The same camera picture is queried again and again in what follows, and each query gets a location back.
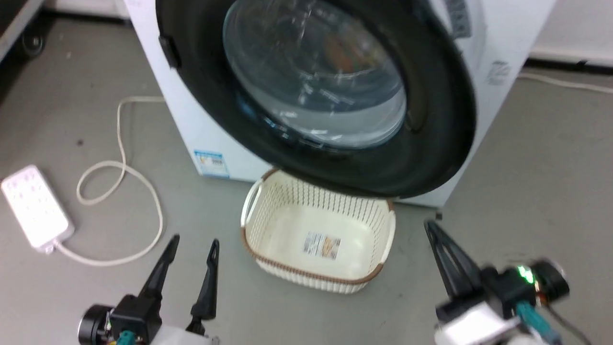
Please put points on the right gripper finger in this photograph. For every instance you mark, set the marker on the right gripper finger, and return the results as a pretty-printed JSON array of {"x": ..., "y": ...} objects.
[
  {"x": 462, "y": 261},
  {"x": 448, "y": 268}
]

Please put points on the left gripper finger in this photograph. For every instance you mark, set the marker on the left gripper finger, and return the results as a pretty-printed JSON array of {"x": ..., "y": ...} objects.
[
  {"x": 209, "y": 287},
  {"x": 160, "y": 273}
]

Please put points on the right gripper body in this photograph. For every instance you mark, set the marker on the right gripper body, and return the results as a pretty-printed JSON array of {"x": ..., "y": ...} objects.
[{"x": 507, "y": 297}]

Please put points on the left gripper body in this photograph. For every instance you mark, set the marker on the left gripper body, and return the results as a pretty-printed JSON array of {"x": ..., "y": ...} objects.
[{"x": 134, "y": 318}]

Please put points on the black round washing machine door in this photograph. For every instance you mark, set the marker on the black round washing machine door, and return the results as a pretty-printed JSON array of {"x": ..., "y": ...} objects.
[{"x": 431, "y": 143}]

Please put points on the white washing machine body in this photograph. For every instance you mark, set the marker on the white washing machine body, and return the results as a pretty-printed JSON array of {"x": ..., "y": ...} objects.
[{"x": 191, "y": 110}]

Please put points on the blue energy label sticker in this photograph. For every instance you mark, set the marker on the blue energy label sticker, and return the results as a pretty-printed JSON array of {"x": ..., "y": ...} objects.
[{"x": 210, "y": 164}]

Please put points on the paper label sticker in basket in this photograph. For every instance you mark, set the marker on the paper label sticker in basket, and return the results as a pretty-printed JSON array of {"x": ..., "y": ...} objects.
[{"x": 322, "y": 246}]

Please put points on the white laundry basket brown rim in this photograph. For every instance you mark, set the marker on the white laundry basket brown rim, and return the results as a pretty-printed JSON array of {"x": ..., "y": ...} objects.
[{"x": 316, "y": 225}]

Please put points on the white power strip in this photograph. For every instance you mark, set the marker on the white power strip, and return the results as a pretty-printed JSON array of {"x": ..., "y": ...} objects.
[{"x": 33, "y": 206}]

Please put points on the grey printed washer side sticker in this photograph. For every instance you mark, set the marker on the grey printed washer side sticker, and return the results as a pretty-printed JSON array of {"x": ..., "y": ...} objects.
[{"x": 499, "y": 73}]

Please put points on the grey cart with black caster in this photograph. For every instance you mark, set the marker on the grey cart with black caster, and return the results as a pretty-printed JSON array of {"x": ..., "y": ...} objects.
[{"x": 19, "y": 24}]

